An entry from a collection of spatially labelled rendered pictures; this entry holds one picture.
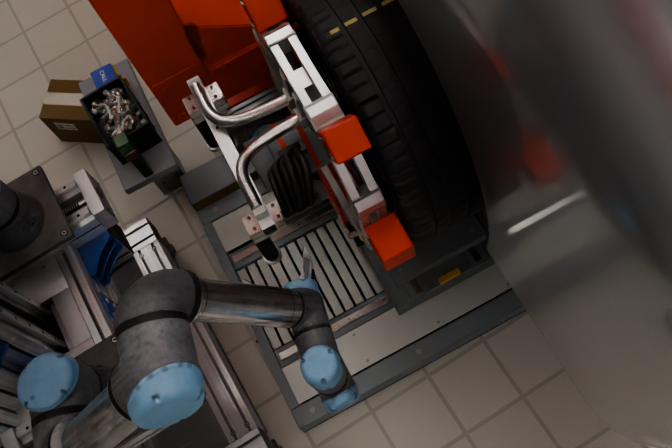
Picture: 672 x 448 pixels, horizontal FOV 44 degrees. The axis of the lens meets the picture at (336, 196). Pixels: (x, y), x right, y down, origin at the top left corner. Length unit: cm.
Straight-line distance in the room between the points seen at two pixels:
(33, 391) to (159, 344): 46
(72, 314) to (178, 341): 80
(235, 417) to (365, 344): 44
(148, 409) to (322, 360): 40
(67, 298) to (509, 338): 129
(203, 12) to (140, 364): 116
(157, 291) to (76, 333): 74
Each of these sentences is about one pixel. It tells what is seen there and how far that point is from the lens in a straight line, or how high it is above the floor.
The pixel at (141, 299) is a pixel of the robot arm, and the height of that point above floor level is 134.
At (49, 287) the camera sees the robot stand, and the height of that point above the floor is 73.
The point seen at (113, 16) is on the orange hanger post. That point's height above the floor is 103.
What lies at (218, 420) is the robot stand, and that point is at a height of 23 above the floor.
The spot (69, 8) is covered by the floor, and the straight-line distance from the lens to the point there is 354.
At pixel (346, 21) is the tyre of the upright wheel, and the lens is 165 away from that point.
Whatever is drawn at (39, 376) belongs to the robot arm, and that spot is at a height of 104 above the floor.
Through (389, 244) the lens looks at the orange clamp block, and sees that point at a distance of 173.
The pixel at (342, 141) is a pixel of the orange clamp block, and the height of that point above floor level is 115.
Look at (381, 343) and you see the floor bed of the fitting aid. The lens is 251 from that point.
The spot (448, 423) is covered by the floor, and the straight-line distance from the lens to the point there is 253.
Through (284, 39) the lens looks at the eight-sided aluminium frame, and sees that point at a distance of 172.
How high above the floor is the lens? 250
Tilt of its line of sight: 65 degrees down
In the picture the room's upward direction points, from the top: 21 degrees counter-clockwise
